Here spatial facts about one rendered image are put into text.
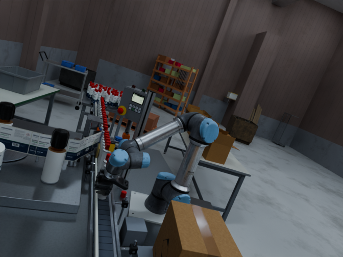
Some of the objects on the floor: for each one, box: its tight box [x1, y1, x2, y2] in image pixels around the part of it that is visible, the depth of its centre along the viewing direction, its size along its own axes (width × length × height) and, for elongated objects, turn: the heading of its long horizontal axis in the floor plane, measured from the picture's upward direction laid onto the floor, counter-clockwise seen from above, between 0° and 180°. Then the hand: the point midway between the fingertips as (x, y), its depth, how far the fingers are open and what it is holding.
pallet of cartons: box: [108, 112, 160, 134], centre depth 631 cm, size 124×90×43 cm
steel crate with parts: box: [226, 114, 258, 145], centre depth 966 cm, size 107×124×84 cm
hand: (104, 193), depth 130 cm, fingers closed, pressing on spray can
